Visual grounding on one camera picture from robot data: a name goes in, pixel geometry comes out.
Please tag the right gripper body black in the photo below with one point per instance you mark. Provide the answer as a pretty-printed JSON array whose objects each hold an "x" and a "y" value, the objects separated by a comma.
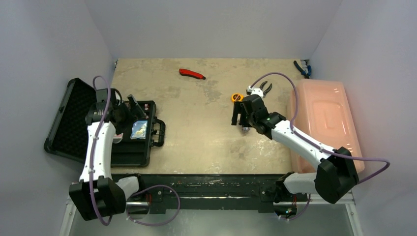
[{"x": 241, "y": 108}]

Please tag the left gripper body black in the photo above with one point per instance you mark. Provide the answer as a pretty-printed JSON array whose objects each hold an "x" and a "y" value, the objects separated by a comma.
[{"x": 126, "y": 117}]

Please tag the clear round dealer button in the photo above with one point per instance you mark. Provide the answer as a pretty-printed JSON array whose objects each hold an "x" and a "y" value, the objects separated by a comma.
[{"x": 117, "y": 140}]

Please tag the black poker set case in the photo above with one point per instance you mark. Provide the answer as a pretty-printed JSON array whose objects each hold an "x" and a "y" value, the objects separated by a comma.
[{"x": 85, "y": 115}]

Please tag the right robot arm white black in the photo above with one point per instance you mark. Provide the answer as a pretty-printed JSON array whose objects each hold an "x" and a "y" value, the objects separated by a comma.
[{"x": 335, "y": 173}]

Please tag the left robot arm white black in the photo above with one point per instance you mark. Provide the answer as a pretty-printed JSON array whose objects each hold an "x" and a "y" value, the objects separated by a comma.
[{"x": 96, "y": 195}]

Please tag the yellow tape measure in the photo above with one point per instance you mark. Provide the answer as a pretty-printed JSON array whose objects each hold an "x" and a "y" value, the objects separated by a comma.
[{"x": 237, "y": 97}]

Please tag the blue playing card deck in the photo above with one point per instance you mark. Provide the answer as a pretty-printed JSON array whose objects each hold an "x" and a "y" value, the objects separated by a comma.
[{"x": 139, "y": 123}]

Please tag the red playing card deck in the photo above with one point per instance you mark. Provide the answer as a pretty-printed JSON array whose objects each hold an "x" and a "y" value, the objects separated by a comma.
[{"x": 118, "y": 136}]

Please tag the red utility knife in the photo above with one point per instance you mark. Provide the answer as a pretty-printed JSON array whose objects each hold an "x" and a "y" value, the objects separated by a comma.
[{"x": 190, "y": 73}]

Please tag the pink plastic storage bin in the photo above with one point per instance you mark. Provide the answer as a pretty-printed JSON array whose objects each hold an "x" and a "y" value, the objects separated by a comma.
[{"x": 321, "y": 110}]

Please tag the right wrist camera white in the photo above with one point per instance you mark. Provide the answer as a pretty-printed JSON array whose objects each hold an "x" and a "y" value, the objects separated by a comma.
[{"x": 255, "y": 91}]

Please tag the black handled pliers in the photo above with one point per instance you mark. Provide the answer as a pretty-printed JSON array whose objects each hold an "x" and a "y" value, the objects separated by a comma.
[{"x": 264, "y": 88}]

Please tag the blue handled pliers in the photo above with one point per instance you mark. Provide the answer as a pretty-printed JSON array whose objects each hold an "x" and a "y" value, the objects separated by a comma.
[{"x": 304, "y": 68}]

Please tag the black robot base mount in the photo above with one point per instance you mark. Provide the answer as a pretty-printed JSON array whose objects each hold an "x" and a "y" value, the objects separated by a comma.
[{"x": 260, "y": 192}]

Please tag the aluminium frame rail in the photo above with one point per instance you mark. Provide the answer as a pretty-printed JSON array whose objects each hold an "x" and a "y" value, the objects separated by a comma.
[{"x": 224, "y": 216}]

